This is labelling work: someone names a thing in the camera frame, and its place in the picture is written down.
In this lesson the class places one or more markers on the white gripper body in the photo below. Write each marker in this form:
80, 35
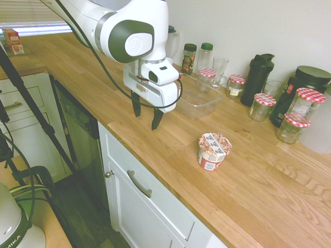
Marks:
155, 95

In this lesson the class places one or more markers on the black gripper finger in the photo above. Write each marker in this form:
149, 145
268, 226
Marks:
136, 106
156, 118

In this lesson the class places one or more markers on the cereal cup with foil lid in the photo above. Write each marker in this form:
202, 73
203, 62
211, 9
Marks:
210, 157

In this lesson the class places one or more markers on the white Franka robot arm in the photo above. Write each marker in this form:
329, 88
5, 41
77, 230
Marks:
85, 23

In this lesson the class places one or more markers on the clear plastic container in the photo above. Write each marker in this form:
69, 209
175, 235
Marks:
200, 99

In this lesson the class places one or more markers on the spice jar with dark lid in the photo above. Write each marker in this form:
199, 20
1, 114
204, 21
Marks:
188, 58

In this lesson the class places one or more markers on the empty jar red checkered lid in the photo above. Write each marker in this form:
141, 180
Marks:
207, 73
306, 103
261, 108

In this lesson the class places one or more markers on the clear pitcher with green lid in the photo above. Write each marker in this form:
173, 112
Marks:
172, 41

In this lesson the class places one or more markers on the dark dishwasher front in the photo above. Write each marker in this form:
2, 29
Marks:
80, 129

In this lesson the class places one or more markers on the clear bottle with green lid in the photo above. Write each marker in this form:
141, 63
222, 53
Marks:
206, 58

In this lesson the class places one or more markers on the tall clear glass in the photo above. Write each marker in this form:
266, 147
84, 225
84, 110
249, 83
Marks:
219, 69

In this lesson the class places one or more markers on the metal cabinet knob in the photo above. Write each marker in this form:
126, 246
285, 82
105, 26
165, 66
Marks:
108, 174

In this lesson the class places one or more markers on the labelled jar red checkered lid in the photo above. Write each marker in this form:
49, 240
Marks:
235, 86

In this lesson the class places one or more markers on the white kitchen cabinet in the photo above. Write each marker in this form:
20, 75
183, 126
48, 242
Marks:
155, 214

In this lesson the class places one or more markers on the dark shaker bottle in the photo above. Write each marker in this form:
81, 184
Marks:
256, 80

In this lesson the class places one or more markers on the white drawer cabinet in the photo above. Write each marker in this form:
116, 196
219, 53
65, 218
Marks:
31, 139

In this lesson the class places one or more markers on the short clear drinking glass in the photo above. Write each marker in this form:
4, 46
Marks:
274, 87

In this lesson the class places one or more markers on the brushed metal drawer pull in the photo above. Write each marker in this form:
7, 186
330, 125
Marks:
13, 105

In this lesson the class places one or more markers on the faceted jar red checkered lid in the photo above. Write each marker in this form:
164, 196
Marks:
291, 131

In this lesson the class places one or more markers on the red and white carton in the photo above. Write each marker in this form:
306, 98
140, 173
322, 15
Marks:
14, 42

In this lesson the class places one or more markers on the white window blind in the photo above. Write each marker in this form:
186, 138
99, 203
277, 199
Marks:
26, 11

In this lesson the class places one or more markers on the black protein powder tub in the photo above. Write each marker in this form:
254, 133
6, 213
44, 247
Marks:
310, 77

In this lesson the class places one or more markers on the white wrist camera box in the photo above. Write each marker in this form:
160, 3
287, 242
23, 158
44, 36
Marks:
165, 73

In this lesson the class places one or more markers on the black camera tripod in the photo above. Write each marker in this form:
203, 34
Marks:
28, 95

